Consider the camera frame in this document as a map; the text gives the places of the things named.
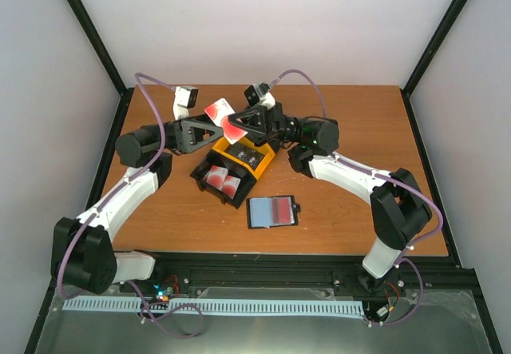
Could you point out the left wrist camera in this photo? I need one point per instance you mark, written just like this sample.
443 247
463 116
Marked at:
184 99

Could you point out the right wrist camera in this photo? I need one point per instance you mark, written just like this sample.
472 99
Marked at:
259 94

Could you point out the yellow bin with black cards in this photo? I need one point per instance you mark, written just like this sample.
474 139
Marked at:
268 149

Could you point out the black card holder wallet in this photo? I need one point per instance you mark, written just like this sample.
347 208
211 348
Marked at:
259 212

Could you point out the red white card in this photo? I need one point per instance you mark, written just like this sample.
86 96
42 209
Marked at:
218 112
282 211

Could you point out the black frame post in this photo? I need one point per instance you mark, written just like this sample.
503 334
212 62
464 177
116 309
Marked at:
90 31
438 37

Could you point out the black bin with red cards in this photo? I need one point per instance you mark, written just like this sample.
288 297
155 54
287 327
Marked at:
246 185

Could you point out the black frame post left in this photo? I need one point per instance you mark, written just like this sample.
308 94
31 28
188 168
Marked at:
90 31

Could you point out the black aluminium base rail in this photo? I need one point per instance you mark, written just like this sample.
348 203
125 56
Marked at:
344 275

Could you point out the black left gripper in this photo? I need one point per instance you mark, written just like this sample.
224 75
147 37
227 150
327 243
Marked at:
188 133

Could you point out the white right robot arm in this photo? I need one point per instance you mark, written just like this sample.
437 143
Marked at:
399 209

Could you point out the black vip cards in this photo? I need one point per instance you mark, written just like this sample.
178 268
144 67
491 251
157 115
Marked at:
249 156

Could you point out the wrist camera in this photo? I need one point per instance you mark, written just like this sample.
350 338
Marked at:
184 99
259 94

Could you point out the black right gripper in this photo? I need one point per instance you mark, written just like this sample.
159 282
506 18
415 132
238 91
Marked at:
262 126

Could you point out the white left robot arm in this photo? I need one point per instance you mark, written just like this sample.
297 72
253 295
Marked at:
82 251

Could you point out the light blue cable duct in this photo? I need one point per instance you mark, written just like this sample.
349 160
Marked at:
221 307

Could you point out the black frame post right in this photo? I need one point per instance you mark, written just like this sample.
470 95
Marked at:
438 37

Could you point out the red white credit cards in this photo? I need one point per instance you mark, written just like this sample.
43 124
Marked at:
219 178

